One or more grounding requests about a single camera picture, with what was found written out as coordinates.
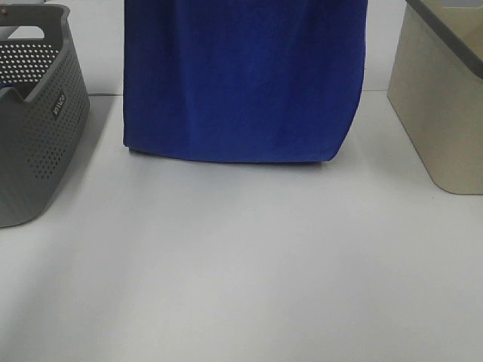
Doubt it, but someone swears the blue towel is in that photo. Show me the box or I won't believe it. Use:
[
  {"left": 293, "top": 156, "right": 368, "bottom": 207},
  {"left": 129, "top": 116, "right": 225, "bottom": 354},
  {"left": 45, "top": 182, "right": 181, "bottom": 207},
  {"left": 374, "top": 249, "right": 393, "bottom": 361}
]
[{"left": 123, "top": 0, "right": 368, "bottom": 163}]

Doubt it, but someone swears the grey perforated laundry basket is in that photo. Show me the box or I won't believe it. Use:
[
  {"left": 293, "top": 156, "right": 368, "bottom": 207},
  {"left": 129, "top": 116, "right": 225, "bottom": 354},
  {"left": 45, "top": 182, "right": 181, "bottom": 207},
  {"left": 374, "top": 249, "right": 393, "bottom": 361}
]
[{"left": 1, "top": 4, "right": 90, "bottom": 227}]

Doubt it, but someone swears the beige plastic basket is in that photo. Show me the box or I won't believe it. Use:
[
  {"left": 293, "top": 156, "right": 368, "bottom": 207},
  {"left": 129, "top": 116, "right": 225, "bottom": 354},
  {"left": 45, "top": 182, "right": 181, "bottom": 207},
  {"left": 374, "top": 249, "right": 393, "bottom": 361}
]
[{"left": 387, "top": 1, "right": 482, "bottom": 195}]

